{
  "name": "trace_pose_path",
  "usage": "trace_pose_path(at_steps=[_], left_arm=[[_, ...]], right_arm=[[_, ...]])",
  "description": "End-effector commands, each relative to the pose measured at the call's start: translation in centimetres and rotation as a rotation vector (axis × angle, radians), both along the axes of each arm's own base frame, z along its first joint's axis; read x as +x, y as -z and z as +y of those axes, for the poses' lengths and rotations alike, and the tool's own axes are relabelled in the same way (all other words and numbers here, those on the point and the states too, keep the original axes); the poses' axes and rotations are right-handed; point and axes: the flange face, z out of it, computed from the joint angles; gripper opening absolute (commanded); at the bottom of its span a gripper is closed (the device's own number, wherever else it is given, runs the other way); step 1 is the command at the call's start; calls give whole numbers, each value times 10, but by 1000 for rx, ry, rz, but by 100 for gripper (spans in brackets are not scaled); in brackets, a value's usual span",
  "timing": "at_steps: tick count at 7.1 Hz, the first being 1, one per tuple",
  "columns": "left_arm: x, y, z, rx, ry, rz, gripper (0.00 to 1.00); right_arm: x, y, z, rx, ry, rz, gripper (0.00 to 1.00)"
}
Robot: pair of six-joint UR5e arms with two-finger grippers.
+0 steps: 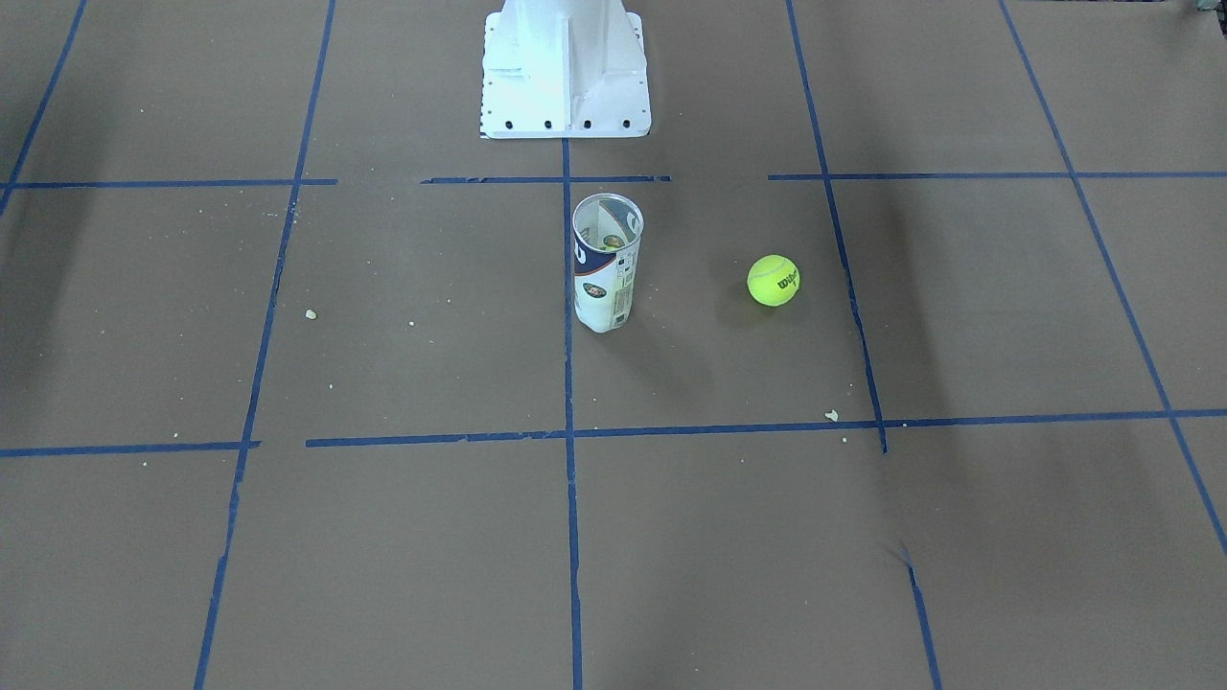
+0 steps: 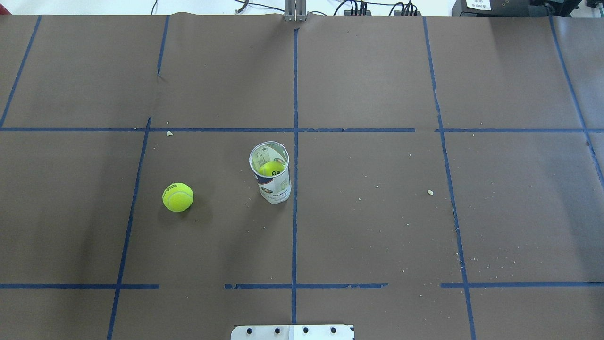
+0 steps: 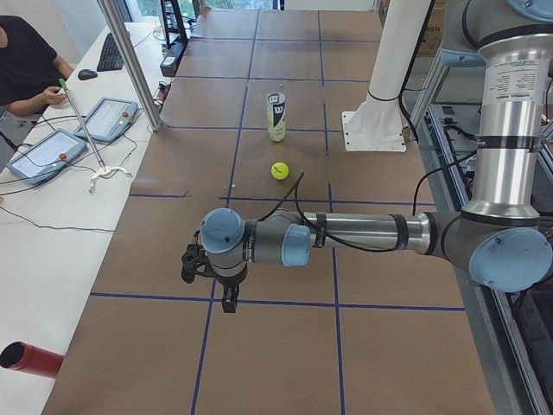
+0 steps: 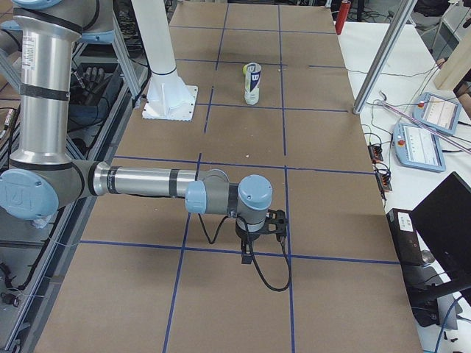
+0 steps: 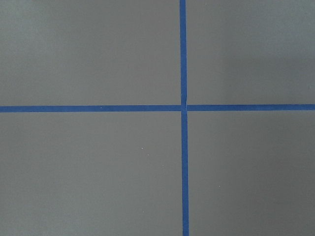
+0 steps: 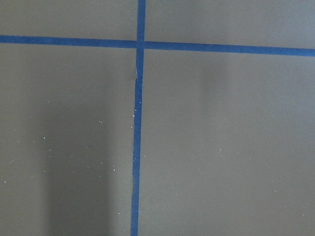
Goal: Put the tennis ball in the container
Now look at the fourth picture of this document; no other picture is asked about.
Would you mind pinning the clear tennis ball can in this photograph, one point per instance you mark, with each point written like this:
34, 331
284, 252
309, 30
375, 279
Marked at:
252, 83

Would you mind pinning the orange connector block lower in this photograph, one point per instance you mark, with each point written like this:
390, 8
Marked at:
383, 178

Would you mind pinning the orange connector block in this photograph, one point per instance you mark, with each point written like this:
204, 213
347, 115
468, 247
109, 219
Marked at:
375, 152
383, 178

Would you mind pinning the black computer box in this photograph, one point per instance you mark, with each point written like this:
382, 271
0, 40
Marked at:
404, 236

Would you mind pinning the orange connector block upper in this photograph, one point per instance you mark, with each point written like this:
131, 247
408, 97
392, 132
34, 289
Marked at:
375, 152

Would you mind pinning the near teach pendant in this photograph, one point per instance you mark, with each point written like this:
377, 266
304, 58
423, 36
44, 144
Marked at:
417, 148

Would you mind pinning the teach pendant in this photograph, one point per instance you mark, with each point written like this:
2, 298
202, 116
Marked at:
417, 148
437, 112

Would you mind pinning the black monitor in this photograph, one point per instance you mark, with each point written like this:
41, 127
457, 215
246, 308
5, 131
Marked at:
442, 220

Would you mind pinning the pink rod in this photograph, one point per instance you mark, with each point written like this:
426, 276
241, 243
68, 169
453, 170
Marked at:
413, 120

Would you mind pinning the far teach pendant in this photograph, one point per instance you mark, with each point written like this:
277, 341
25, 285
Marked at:
437, 112

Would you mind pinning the red cylinder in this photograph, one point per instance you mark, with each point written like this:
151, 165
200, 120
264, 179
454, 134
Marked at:
342, 15

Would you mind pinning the wooden board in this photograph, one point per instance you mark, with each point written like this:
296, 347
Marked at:
456, 67

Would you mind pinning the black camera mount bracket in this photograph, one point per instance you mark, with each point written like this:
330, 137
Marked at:
276, 223

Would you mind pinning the white pedestal column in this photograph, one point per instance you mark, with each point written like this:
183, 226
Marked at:
168, 97

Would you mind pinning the aluminium frame post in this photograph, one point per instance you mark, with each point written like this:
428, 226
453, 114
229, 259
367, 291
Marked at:
392, 34

